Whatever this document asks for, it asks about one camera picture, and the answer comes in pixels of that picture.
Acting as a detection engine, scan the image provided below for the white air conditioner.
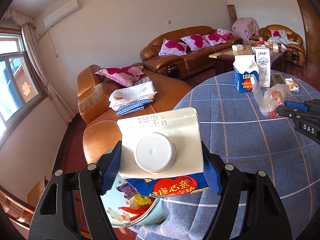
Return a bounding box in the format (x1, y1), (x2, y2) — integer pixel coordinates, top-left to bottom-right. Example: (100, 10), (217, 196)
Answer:
(43, 0), (80, 29)

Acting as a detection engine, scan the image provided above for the white pure milk carton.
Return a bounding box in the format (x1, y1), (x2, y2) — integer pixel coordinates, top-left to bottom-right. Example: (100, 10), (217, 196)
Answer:
(254, 47), (271, 88)

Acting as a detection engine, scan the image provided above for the wooden chair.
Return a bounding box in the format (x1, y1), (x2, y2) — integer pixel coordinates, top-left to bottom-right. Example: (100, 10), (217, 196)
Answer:
(0, 176), (48, 230)

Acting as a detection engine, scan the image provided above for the purple candy wrapper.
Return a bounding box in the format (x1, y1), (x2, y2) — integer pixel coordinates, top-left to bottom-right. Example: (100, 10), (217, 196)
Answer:
(116, 183), (137, 200)

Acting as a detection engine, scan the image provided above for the brown leather chaise sofa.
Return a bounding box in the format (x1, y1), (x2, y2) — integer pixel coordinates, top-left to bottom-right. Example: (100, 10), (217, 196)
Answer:
(77, 64), (191, 164)

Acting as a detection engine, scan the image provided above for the pink blanket on sofa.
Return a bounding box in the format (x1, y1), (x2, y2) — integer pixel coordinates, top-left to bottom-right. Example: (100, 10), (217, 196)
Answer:
(216, 28), (233, 40)

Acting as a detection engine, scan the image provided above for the beige curtain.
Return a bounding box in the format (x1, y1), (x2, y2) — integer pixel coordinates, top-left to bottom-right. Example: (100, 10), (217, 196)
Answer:
(2, 9), (75, 124)

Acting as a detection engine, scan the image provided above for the brown wooden door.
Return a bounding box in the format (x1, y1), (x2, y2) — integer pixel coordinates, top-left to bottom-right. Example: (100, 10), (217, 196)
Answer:
(292, 0), (320, 68)

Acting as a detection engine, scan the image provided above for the clear red printed plastic bag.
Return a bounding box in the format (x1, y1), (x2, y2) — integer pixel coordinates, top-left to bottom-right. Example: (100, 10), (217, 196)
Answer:
(251, 76), (292, 119)

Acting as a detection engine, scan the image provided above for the white stained folded cloth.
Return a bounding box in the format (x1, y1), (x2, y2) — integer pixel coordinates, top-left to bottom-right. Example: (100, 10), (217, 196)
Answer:
(108, 81), (157, 111)

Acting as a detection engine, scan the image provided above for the pink pillow on chaise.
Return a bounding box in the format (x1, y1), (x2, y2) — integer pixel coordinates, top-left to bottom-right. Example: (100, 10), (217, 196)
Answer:
(95, 65), (144, 87)

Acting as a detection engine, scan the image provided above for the white tissue box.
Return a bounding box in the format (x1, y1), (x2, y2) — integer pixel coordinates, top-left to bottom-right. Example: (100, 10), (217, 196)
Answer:
(232, 44), (244, 51)

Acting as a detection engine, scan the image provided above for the pink cloth covered stand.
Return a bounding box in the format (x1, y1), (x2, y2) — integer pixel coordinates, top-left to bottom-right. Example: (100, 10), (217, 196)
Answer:
(232, 17), (259, 42)

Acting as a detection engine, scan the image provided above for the blue plaid tablecloth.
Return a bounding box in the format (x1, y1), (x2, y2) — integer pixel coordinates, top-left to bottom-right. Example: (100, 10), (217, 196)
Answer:
(133, 72), (319, 239)

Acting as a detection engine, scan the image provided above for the wooden coffee table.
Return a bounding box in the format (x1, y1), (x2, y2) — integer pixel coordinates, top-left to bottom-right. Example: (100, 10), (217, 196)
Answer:
(209, 43), (288, 77)

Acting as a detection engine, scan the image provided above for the orange snack wrapper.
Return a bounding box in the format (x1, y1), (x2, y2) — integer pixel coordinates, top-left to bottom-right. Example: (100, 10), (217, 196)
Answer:
(118, 204), (151, 221)

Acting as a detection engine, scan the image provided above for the window with wooden frame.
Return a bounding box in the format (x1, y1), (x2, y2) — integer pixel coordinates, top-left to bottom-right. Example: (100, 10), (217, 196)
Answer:
(1, 27), (47, 145)

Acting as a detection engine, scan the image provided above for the blue look carton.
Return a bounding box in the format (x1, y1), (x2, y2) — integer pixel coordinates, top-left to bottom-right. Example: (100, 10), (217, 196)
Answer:
(233, 55), (259, 93)
(117, 107), (209, 198)

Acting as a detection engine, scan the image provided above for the yellow plastic wrapper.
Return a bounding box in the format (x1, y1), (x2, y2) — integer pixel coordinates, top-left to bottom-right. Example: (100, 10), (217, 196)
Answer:
(126, 193), (155, 209)

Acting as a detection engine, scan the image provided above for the brown leather armchair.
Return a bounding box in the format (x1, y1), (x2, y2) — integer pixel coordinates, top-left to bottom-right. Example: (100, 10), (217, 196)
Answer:
(249, 24), (306, 68)

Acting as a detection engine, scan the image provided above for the brown leather long sofa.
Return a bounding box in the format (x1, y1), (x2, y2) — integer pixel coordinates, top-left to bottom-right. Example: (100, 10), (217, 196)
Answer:
(139, 25), (243, 79)

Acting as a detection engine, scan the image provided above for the blue plaid folded cloth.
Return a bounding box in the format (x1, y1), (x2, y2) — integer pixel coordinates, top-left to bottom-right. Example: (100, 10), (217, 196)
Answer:
(116, 99), (153, 116)

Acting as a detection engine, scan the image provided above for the green seaweed packet left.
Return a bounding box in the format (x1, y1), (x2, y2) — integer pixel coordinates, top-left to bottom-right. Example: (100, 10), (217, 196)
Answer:
(270, 73), (286, 87)

